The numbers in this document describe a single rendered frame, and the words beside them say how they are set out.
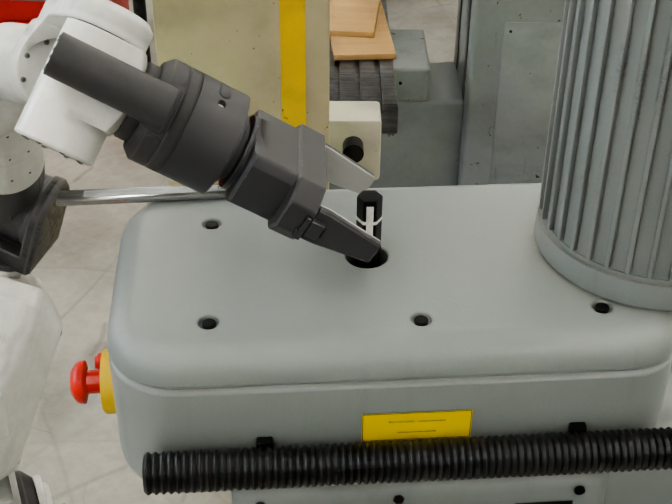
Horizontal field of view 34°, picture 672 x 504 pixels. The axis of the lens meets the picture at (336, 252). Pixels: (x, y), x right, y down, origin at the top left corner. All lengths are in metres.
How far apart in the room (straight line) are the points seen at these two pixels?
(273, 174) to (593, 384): 0.31
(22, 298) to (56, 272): 2.96
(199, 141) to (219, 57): 1.90
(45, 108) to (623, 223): 0.45
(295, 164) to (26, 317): 0.56
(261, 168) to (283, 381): 0.17
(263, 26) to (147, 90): 1.90
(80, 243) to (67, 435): 1.08
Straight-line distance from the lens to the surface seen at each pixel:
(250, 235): 0.99
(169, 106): 0.83
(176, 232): 1.01
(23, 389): 1.38
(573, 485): 1.02
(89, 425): 3.63
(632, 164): 0.88
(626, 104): 0.86
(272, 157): 0.88
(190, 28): 2.73
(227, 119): 0.87
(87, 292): 4.19
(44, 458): 3.56
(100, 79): 0.83
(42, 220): 1.34
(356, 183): 0.98
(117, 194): 1.05
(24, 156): 1.24
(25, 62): 0.96
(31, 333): 1.36
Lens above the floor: 2.44
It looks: 34 degrees down
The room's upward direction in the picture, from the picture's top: straight up
